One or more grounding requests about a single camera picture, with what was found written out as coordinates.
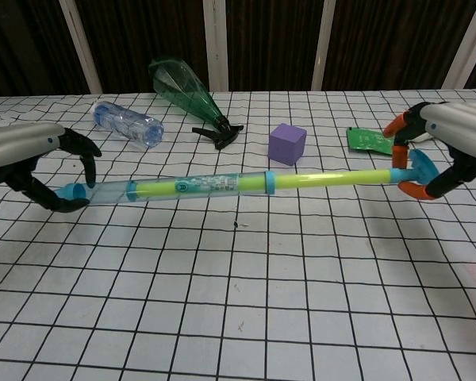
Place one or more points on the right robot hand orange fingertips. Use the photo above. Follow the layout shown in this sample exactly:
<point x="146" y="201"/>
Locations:
<point x="464" y="123"/>

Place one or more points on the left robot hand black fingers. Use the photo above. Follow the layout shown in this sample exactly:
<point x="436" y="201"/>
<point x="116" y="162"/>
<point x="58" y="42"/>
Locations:
<point x="20" y="139"/>

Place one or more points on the clear plastic tube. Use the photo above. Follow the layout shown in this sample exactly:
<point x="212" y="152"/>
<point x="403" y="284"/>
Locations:
<point x="107" y="194"/>

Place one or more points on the green foil packet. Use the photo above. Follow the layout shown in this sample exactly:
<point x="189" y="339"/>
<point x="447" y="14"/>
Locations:
<point x="367" y="141"/>

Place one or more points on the clear plastic water bottle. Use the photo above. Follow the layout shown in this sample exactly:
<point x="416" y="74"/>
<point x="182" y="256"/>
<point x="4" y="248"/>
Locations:
<point x="127" y="123"/>

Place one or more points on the dark pleated curtain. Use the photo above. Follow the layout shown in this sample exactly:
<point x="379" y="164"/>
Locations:
<point x="150" y="31"/>

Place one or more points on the green spray bottle black trigger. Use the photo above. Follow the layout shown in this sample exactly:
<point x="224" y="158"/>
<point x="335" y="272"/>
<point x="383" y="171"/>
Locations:
<point x="182" y="89"/>

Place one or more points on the purple foam cube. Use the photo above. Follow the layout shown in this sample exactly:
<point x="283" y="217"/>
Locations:
<point x="285" y="145"/>

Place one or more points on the small black debris speck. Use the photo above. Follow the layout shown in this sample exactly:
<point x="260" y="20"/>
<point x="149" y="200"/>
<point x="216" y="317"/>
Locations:
<point x="235" y="225"/>

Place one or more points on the white black checked tablecloth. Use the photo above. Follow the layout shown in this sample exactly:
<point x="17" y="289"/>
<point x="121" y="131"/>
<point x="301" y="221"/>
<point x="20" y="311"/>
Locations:
<point x="238" y="297"/>

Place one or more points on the white frame post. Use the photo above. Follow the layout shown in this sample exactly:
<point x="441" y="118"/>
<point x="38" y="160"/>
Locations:
<point x="81" y="47"/>
<point x="215" y="47"/>
<point x="327" y="43"/>
<point x="466" y="43"/>

